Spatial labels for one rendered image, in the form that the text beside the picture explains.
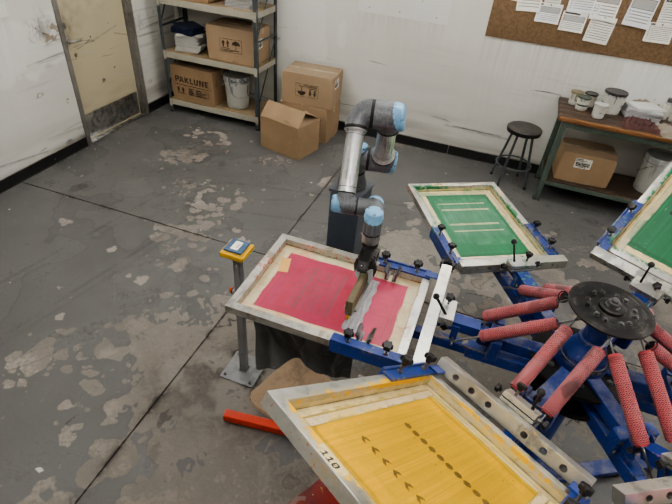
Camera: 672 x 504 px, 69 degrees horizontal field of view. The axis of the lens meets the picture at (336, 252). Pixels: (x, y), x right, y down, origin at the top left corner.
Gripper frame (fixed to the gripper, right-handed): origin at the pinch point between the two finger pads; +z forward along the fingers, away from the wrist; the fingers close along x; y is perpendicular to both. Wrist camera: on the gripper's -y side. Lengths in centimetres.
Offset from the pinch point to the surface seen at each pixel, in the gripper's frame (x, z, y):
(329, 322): 8.4, 13.5, -17.0
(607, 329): -91, -22, -13
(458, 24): 23, -26, 380
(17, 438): 156, 109, -76
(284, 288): 35.0, 13.5, -5.4
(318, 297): 18.5, 13.5, -4.5
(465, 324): -46.2, 5.0, -2.5
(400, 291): -15.1, 13.7, 15.5
